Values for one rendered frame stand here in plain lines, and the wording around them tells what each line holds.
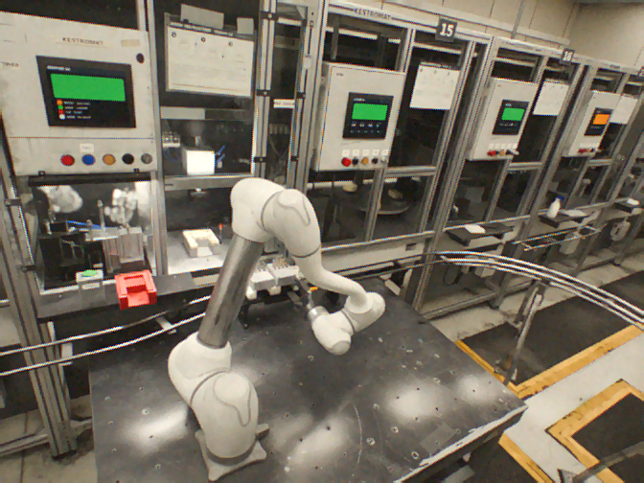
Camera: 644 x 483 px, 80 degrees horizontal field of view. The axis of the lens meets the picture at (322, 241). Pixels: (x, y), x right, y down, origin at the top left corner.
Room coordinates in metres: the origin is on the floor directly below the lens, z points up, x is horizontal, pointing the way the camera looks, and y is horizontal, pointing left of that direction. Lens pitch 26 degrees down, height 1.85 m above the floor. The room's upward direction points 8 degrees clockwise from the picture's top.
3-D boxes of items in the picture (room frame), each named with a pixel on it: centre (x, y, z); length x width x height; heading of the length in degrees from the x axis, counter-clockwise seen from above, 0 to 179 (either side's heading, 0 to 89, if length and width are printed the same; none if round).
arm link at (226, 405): (0.80, 0.20, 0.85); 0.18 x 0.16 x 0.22; 48
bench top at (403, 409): (1.17, -0.01, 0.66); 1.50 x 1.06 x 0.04; 124
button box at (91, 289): (1.13, 0.81, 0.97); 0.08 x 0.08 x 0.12; 34
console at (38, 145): (1.33, 0.88, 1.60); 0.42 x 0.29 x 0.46; 124
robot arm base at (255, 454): (0.81, 0.18, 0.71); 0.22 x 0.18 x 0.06; 124
